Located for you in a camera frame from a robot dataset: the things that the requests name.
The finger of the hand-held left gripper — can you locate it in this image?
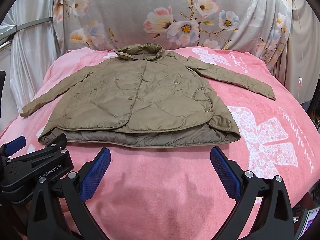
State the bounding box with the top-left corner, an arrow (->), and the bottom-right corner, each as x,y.
0,136 -> 27,158
7,133 -> 67,164

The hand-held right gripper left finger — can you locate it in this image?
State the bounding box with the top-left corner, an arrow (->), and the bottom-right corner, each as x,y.
27,147 -> 112,240

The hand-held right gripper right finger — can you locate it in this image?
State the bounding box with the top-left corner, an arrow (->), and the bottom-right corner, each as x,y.
210,146 -> 295,240

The olive quilted jacket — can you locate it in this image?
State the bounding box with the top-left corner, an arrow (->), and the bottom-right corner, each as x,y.
20,43 -> 276,151

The pink printed blanket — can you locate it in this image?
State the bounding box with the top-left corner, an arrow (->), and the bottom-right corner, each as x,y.
0,45 -> 320,240

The white curtain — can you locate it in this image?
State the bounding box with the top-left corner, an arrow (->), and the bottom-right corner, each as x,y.
6,0 -> 67,113

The small screen device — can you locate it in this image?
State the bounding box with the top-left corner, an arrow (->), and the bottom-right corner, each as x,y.
303,208 -> 320,240

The grey floral bed sheet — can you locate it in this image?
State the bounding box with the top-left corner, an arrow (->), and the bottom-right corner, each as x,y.
51,0 -> 298,53

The white cable with switch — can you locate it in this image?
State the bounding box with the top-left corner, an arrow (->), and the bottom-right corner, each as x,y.
291,0 -> 305,103

